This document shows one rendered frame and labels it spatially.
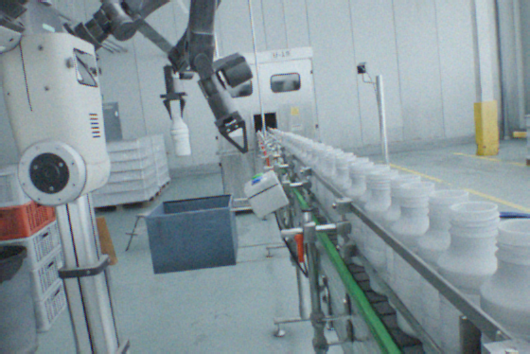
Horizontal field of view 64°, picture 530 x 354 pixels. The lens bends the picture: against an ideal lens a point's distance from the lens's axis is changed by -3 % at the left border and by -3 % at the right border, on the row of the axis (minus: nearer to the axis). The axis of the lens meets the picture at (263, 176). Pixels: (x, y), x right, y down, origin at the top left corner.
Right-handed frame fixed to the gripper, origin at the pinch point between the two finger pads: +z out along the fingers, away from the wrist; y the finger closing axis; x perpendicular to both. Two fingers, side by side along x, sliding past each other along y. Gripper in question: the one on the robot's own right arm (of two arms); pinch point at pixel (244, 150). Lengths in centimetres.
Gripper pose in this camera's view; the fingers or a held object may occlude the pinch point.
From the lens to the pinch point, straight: 106.9
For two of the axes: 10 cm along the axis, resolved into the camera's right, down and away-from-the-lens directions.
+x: -8.9, 4.5, 0.4
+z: 4.5, 8.8, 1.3
